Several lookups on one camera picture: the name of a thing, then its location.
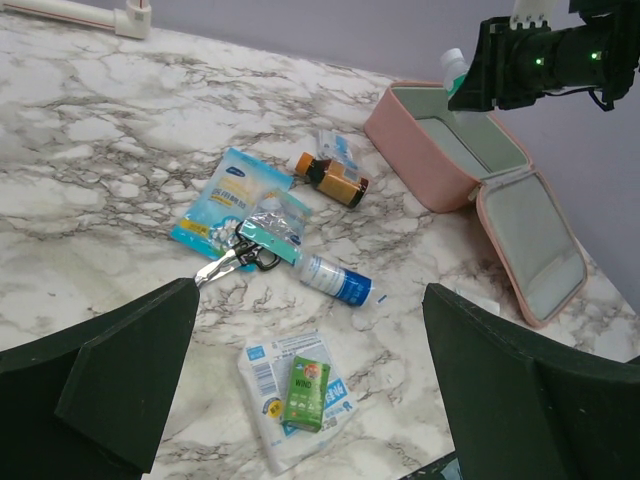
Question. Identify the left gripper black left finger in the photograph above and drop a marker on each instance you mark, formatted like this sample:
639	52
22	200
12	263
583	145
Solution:
92	401

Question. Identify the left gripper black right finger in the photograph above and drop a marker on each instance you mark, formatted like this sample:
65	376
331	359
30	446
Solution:
522	406

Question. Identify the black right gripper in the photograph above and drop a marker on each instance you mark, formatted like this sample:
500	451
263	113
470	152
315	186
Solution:
516	65

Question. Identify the white bottle green label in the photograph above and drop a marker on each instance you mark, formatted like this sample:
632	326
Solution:
455	70

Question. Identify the amber brown medicine bottle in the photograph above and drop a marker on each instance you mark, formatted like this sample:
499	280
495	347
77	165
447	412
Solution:
332	178

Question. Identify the white blue tube bottle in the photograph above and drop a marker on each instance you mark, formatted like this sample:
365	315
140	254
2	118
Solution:
331	279

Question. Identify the white blue gauze packet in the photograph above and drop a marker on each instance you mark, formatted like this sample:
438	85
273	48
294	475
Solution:
265	365

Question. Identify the green medicine box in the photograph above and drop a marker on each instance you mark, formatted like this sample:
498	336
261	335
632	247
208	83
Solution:
306	395

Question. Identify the clear teal plastic packet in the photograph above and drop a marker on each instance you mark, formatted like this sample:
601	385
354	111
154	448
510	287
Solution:
277	223

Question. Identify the pink medicine kit case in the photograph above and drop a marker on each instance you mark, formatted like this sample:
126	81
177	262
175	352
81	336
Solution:
449	164

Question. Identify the small blue white sachet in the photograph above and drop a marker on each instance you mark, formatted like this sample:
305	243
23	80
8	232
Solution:
332	146

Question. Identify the blue cotton swab bag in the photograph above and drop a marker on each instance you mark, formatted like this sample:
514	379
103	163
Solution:
236	186

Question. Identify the black handled scissors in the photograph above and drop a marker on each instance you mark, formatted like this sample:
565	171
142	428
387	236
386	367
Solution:
243	253

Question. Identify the white pvc pipe frame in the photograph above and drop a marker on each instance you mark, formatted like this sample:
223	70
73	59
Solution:
133	21

